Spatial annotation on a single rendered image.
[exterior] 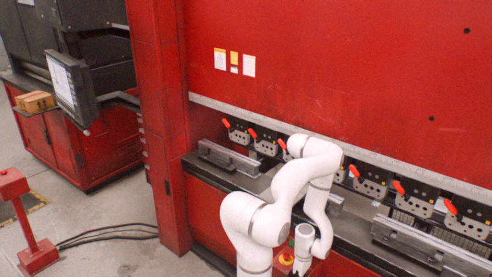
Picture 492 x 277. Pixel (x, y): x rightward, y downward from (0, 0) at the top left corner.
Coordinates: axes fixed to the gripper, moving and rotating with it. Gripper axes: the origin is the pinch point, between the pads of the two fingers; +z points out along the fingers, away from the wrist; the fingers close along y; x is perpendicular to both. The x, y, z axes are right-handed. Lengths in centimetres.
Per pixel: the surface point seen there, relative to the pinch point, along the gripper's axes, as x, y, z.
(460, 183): 46, -36, -54
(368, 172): 12, -36, -45
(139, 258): -135, 12, 73
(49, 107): -236, 3, -26
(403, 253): 35.2, -28.8, -14.0
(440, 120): 33, -39, -78
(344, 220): 3.9, -35.0, -10.7
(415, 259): 40, -29, -14
